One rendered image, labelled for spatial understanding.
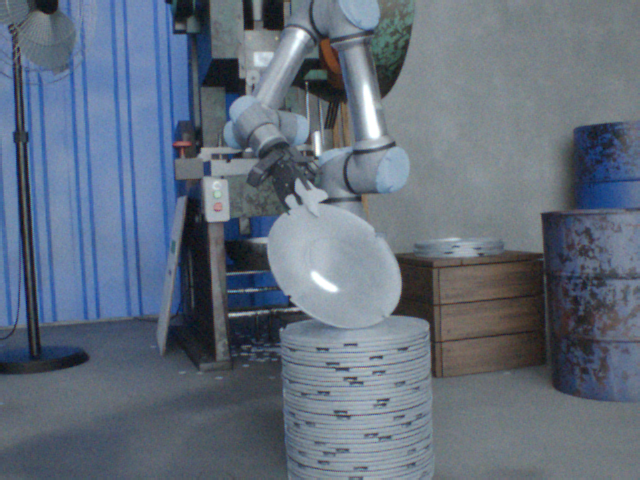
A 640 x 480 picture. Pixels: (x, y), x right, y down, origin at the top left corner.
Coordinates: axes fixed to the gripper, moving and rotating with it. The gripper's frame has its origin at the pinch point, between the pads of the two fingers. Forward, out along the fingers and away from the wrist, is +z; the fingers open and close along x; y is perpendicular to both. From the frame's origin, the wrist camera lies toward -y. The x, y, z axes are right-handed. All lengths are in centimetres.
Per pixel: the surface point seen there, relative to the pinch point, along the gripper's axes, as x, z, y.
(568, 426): 17, 55, 51
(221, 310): 90, -44, 41
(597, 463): 5, 68, 33
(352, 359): 2.8, 33.0, -10.6
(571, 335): 15, 35, 75
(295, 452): 24.9, 37.5, -14.6
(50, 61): 69, -151, 13
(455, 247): 34, -14, 88
